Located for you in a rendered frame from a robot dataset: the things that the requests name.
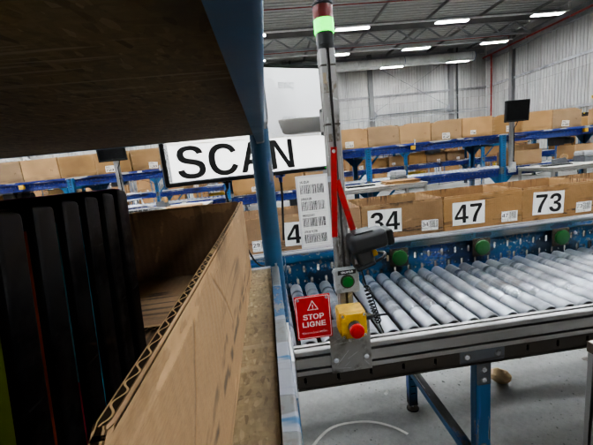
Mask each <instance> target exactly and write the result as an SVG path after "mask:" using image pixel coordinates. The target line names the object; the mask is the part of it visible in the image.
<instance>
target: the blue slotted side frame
mask: <svg viewBox="0 0 593 445"><path fill-rule="evenodd" d="M566 227H569V234H570V233H571V232H572V237H571V238H569V244H568V245H566V248H565V250H566V249H573V250H577V249H578V248H580V247H585V248H589V249H590V247H591V246H593V218H590V219H583V220H576V221H568V222H555V223H547V224H540V225H533V226H526V227H519V228H511V229H503V230H490V231H483V232H476V233H469V234H461V235H453V236H446V237H439V238H426V239H418V240H411V241H404V242H396V243H394V244H393V245H387V246H385V247H382V248H379V249H376V250H377V251H385V252H386V253H387V255H388V257H389V261H387V258H385V259H383V260H381V261H379V262H377V263H376V264H375V265H374V266H372V267H369V268H367V269H365V270H363V273H364V275H367V272H366V271H367V270H369V275H370V276H371V277H372V278H373V279H374V280H375V281H376V276H377V275H378V274H380V269H381V268H382V270H383V274H385V275H386V276H387V277H388V278H390V275H391V273H393V272H394V268H391V267H390V253H389V250H390V249H395V248H403V247H408V254H409V269H411V270H413V271H414V272H416V273H417V272H418V270H419V269H420V268H421V263H423V268H426V269H428V270H430V271H432V268H433V267H434V261H436V263H437V266H439V267H441V268H443V269H445V267H446V266H447V260H449V261H450V264H452V265H454V266H456V267H459V265H460V264H461V258H462V262H466V263H468V264H470V265H471V266H472V263H473V262H474V257H473V256H472V240H473V239H474V238H488V237H490V238H491V253H490V255H489V259H493V260H496V261H499V259H500V253H502V258H503V257H506V258H508V259H510V260H511V259H512V258H513V251H514V256H516V255H518V256H521V257H523V258H525V256H526V250H528V254H534V255H536V256H538V254H539V253H538V248H539V247H540V252H541V253H549V254H551V253H552V252H553V251H560V252H564V251H565V250H564V246H563V245H559V246H553V247H552V230H553V229H558V228H566ZM574 231H577V234H578V235H577V234H574V233H573V232H574ZM583 231H585V232H584V236H583ZM545 236H547V240H546V241H545ZM533 237H534V243H532V238H533ZM520 238H521V239H522V243H521V244H520ZM539 238H540V239H539ZM507 240H508V246H507ZM526 240H527V241H526ZM589 241H590V247H589ZM494 242H495V247H493V243H494ZM576 243H578V248H577V249H576ZM468 245H469V251H468ZM570 246H571V247H570ZM454 247H456V253H455V252H454ZM551 247H552V252H551ZM441 248H442V249H443V254H441V252H440V249H441ZM558 248H559V249H558ZM545 249H546V250H545ZM428 250H429V251H430V255H429V256H427V251H428ZM448 250H449V251H448ZM532 251H533V252H532ZM414 252H416V258H414ZM494 256H495V257H494ZM282 260H283V266H284V263H285V261H286V263H287V266H290V268H291V274H289V270H288V278H287V279H289V283H292V285H294V284H297V279H299V284H298V285H300V286H301V288H302V292H303V294H304V296H307V295H306V291H305V288H304V287H305V285H306V284H307V283H311V282H312V280H311V277H313V283H314V284H315V285H316V288H317V290H318V292H319V294H322V292H321V290H320V288H319V284H320V283H321V282H322V281H325V280H326V279H325V275H327V281H328V282H329V283H330V284H331V286H332V288H333V290H334V279H333V269H332V268H331V262H333V263H334V250H332V251H324V252H317V253H304V254H297V255H290V256H285V257H284V256H282ZM441 263H442V264H441ZM317 264H319V270H317ZM428 265H429V266H428ZM303 266H305V272H304V271H303ZM415 266H416V267H415ZM388 269H389V270H388ZM406 270H408V266H401V267H396V271H397V272H399V273H400V274H401V275H403V276H404V272H405V271H406ZM374 271H375V273H374ZM304 280H305V281H304ZM376 282H377V281H376ZM334 293H335V294H337V293H336V292H335V291H334Z"/></svg>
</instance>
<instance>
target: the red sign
mask: <svg viewBox="0 0 593 445"><path fill-rule="evenodd" d="M294 306H295V314H296V330H297V338H298V341H300V340H306V339H312V338H319V337H325V336H332V335H333V327H337V324H336V320H332V317H331V307H330V297H329V293H324V294H317V295H310V296H303V297H297V298H294Z"/></svg>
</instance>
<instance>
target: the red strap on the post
mask: <svg viewBox="0 0 593 445"><path fill-rule="evenodd" d="M337 193H338V195H339V198H340V201H341V204H342V208H343V211H344V214H345V216H346V219H347V222H348V225H349V229H350V230H355V229H356V226H355V224H354V221H353V218H352V215H351V213H350V210H349V205H348V202H347V200H346V197H345V194H344V191H343V189H342V184H341V181H340V179H339V180H337V147H331V210H332V238H337V237H338V230H337Z"/></svg>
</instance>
